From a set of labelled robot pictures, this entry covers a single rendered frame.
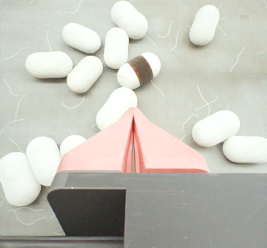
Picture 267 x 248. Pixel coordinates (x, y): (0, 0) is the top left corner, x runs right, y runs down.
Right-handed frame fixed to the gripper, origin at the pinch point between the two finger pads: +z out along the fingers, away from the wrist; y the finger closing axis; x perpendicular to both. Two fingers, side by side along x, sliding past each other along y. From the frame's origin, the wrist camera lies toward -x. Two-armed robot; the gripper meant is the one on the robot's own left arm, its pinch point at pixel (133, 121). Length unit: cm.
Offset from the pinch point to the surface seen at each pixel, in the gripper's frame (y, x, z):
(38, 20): 8.8, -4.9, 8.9
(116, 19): 1.5, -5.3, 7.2
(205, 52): -6.4, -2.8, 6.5
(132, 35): 0.1, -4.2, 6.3
